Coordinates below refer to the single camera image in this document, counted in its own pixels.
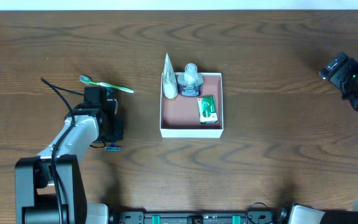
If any blue disposable razor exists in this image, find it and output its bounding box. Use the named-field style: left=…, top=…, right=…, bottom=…
left=105, top=142, right=120, bottom=152

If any green toothbrush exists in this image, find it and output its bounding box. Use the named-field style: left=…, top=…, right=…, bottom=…
left=80, top=75, right=134, bottom=93

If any white cream tube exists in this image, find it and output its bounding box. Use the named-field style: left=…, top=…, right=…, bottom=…
left=162, top=54, right=178, bottom=99

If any blue clear bottle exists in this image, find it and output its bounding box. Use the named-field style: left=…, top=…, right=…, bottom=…
left=177, top=63, right=203, bottom=97

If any green white soap packet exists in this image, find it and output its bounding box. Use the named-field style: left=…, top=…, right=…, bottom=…
left=197, top=96, right=218, bottom=124

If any Colgate toothpaste tube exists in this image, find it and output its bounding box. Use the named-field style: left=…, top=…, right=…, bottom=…
left=105, top=87, right=114, bottom=98

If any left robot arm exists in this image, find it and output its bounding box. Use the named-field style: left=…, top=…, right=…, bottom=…
left=15, top=86, right=123, bottom=223

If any white box with pink interior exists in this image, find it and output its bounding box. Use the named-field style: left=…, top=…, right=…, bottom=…
left=159, top=73, right=224, bottom=139

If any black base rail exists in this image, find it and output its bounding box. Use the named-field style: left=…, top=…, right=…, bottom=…
left=108, top=208, right=289, bottom=224

